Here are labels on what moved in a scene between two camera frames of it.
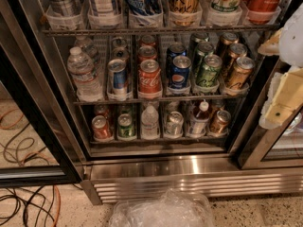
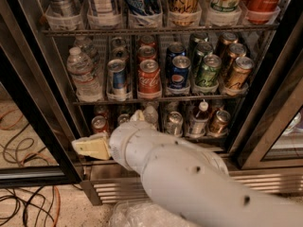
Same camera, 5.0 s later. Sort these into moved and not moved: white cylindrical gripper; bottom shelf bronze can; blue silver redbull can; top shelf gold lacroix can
Moved: white cylindrical gripper
Not moved: top shelf gold lacroix can; bottom shelf bronze can; blue silver redbull can
